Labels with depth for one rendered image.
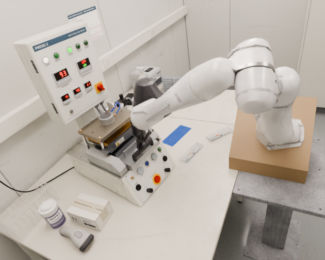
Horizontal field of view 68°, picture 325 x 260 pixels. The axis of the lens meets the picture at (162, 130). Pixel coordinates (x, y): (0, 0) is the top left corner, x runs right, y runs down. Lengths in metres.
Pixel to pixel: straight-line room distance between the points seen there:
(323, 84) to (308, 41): 0.51
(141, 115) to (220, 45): 2.76
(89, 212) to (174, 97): 0.75
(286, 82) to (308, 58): 2.27
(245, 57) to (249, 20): 2.66
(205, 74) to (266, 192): 0.80
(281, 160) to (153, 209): 0.68
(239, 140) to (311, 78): 1.88
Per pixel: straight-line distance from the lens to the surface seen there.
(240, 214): 2.15
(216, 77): 0.68
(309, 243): 2.12
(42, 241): 1.42
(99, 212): 1.25
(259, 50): 0.73
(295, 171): 1.36
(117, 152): 1.27
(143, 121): 0.87
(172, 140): 1.65
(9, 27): 1.62
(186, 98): 0.75
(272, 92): 0.70
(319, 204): 1.35
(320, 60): 3.05
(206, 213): 1.24
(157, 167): 1.36
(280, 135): 0.98
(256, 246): 2.01
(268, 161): 1.34
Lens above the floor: 1.77
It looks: 35 degrees down
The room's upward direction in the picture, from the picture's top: 11 degrees counter-clockwise
